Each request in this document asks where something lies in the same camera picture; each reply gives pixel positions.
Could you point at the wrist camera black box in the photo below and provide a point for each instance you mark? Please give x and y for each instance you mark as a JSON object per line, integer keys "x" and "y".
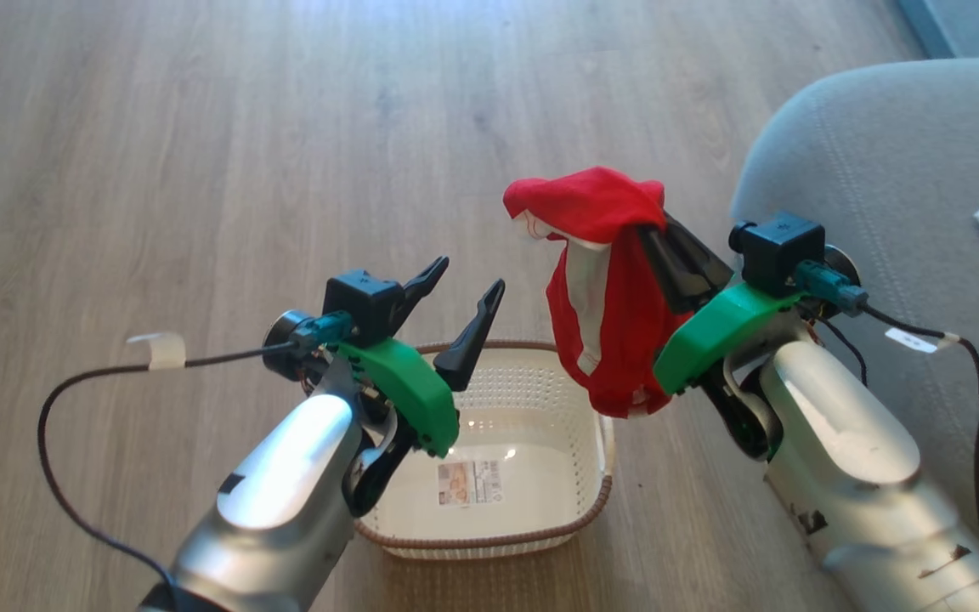
{"x": 362, "y": 302}
{"x": 783, "y": 251}

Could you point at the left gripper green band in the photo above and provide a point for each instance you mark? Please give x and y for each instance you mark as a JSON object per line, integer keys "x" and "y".
{"x": 409, "y": 391}

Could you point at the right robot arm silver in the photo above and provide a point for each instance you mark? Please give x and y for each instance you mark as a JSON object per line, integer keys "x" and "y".
{"x": 846, "y": 459}

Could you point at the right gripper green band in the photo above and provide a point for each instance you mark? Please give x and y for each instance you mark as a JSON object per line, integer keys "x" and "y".
{"x": 710, "y": 331}

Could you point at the white laundry basket brown rim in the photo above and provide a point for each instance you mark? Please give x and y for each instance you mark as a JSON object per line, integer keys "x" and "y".
{"x": 532, "y": 425}

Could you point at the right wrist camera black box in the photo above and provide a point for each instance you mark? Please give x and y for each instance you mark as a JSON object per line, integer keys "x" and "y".
{"x": 783, "y": 251}

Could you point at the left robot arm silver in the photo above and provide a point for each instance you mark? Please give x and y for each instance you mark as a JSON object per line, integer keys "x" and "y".
{"x": 285, "y": 484}

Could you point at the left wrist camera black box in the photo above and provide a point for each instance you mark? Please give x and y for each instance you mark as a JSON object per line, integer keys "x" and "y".
{"x": 362, "y": 302}

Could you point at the printed label sticker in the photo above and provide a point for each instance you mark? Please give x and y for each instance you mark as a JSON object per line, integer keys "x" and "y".
{"x": 468, "y": 483}

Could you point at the red and white garment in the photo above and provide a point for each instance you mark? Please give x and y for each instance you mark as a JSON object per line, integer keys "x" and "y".
{"x": 625, "y": 297}

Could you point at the grey sofa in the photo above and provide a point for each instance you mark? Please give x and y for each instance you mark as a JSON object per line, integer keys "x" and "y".
{"x": 880, "y": 170}

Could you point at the white tape tag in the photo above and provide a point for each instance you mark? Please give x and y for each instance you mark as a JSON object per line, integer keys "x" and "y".
{"x": 168, "y": 353}
{"x": 910, "y": 340}

